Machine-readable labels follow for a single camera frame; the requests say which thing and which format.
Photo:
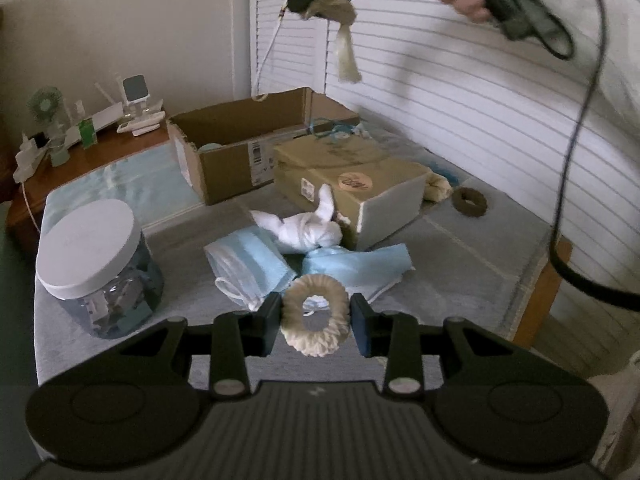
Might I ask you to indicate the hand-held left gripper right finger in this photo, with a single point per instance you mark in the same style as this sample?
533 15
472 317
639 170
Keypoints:
361 327

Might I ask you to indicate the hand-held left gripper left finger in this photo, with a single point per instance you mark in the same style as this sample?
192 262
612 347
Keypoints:
271 322

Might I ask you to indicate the cream knitted scrunchie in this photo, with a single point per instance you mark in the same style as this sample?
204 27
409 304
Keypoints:
340 305

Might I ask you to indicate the blue face mask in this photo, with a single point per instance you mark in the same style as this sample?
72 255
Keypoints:
250 260
360 267

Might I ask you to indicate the white sock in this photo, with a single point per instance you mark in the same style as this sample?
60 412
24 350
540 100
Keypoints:
310 230

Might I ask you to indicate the white blue patterned cloth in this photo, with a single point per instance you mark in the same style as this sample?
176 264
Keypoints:
361 131

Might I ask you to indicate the cardboard box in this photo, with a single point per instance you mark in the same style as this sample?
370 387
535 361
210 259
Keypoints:
225 170

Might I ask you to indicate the person's right hand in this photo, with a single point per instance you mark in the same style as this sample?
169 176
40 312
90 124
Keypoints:
462 2

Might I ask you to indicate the white louvered door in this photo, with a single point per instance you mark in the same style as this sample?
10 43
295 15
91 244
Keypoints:
450 100

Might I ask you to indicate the brown scrunchie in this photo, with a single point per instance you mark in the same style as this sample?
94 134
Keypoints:
457 205

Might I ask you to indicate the cream knotted cloth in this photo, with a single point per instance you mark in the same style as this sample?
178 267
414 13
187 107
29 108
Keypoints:
439 187

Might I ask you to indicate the golden tissue pack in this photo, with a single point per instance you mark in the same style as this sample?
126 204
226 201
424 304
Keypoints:
345 165

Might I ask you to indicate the pale green round container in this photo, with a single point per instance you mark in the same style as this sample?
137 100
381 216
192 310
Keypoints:
208 147

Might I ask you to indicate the clear jar with white lid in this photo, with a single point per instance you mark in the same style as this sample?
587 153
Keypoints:
90 240

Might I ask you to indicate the white device with screen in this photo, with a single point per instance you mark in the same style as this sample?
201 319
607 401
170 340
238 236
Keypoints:
133 89

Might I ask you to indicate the wooden nightstand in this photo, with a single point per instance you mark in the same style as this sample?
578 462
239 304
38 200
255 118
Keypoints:
100 152

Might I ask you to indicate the white flat router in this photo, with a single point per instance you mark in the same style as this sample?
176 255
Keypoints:
107 117

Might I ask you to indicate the green bottle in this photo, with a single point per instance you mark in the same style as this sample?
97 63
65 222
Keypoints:
88 134

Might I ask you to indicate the white power strip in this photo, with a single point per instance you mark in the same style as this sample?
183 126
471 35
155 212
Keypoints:
27 160

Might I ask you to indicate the small green desk fan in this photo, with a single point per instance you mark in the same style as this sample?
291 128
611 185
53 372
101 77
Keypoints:
45 105

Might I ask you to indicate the wooden bed frame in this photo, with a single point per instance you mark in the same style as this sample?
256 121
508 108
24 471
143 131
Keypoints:
542 290

